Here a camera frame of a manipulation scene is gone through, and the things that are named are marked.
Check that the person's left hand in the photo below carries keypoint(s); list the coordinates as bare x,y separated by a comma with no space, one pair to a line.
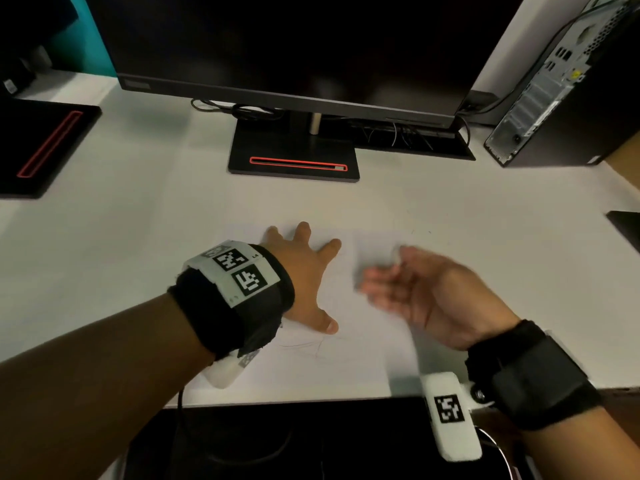
305,279

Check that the person's right hand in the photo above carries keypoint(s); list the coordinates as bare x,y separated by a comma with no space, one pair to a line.
440,299

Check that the person's left middle finger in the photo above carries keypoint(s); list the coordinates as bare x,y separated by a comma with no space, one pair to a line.
303,231

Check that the person's right thumb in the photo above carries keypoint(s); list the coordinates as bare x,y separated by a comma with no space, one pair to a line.
412,257

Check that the person's left thumb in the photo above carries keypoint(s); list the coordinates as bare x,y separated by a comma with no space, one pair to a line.
320,322

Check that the white paper sheet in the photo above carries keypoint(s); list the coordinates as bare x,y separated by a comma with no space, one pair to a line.
360,354

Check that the person's right forearm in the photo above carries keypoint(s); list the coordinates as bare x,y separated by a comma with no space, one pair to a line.
575,449

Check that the person's left forearm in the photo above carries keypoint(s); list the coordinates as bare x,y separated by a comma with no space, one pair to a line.
85,394

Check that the black monitor stand red slot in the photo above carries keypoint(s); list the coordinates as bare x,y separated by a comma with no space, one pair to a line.
295,149
35,144

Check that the black wristband with marker tags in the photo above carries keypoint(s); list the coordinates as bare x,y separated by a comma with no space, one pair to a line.
235,294

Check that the plain black wristband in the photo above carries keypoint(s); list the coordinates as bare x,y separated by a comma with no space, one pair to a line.
530,374

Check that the black computer monitor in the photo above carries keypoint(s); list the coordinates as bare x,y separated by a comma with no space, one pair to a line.
300,39

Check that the flat black object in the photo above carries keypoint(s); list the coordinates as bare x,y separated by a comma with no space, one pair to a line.
627,228

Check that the grey desktop computer tower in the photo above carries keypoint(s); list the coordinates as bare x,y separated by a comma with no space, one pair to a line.
565,94

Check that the small black box white label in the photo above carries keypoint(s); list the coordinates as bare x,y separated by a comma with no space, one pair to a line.
12,79

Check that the small white wrist camera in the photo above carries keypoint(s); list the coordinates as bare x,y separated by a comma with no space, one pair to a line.
225,372

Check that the white wrist camera marker tag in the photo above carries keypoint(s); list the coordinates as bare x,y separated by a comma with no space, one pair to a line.
450,419

